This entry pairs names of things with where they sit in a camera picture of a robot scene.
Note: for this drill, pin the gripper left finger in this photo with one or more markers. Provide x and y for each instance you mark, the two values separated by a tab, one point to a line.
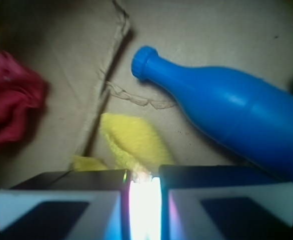
67	205

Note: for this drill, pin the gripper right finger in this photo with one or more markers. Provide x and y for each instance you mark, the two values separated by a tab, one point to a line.
224	203

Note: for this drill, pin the yellow cloth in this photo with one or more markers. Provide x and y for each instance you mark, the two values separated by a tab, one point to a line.
134	142

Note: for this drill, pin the red crumpled cloth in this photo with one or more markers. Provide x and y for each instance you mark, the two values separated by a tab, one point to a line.
21	90

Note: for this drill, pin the blue plastic bottle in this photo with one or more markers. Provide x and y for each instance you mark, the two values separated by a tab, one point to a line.
239	111

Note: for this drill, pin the brown paper bag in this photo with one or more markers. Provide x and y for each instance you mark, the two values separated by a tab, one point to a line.
83	50

